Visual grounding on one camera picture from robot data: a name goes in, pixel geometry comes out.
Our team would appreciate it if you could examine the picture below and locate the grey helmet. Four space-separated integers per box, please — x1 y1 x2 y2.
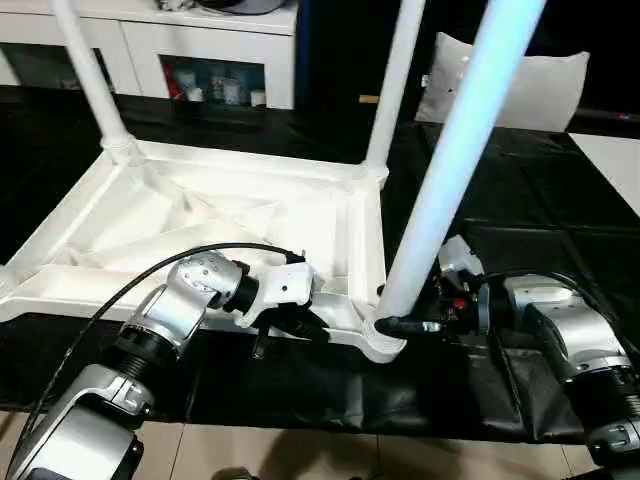
199 0 296 14

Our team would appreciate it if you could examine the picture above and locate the black quilted mat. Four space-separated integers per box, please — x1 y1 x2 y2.
0 84 640 444

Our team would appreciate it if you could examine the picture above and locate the black cabinet with gold label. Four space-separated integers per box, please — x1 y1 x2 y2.
294 0 441 124

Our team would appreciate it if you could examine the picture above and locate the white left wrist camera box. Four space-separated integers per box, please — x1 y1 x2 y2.
234 262 319 329

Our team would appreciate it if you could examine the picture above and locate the white sideboard with glass doors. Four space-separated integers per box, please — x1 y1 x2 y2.
0 0 299 110

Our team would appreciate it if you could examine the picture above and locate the white plastic table top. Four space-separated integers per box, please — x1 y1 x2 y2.
0 138 407 365

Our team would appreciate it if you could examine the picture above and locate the white flat panel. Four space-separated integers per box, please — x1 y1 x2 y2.
569 132 640 217

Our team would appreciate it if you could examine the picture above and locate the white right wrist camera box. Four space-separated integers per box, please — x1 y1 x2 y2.
439 234 494 336

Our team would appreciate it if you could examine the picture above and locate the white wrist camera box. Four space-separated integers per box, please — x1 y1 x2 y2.
439 234 494 336
234 262 319 329

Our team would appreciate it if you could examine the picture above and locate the grey cushion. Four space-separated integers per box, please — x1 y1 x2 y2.
414 32 591 132

